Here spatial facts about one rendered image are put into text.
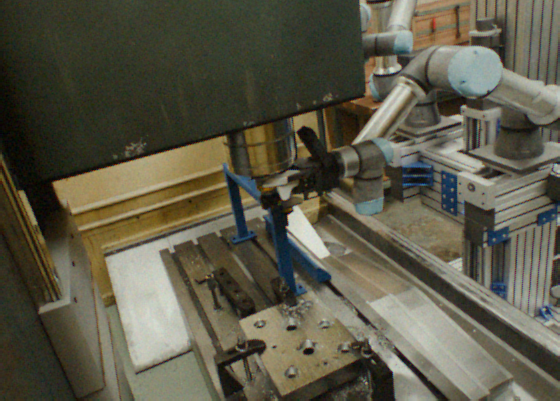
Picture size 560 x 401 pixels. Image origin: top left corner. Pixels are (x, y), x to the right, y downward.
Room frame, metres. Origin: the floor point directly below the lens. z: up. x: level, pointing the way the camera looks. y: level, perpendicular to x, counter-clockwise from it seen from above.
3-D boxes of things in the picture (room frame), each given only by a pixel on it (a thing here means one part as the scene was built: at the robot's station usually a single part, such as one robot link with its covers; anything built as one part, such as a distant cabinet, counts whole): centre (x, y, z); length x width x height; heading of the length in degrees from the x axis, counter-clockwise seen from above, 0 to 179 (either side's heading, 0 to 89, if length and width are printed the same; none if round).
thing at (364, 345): (0.81, -0.14, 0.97); 0.13 x 0.03 x 0.15; 20
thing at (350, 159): (1.06, -0.17, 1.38); 0.08 x 0.05 x 0.08; 24
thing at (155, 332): (1.58, 0.24, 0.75); 0.89 x 0.70 x 0.26; 110
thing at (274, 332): (0.93, 0.01, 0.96); 0.29 x 0.23 x 0.05; 20
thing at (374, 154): (1.09, -0.24, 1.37); 0.11 x 0.08 x 0.09; 114
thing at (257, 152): (0.97, 0.02, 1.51); 0.16 x 0.16 x 0.12
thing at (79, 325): (0.82, 0.44, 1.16); 0.48 x 0.05 x 0.51; 20
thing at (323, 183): (1.02, -0.09, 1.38); 0.12 x 0.08 x 0.09; 114
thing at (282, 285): (1.11, 0.03, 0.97); 0.13 x 0.03 x 0.15; 20
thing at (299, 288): (1.22, 0.02, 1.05); 0.10 x 0.05 x 0.30; 110
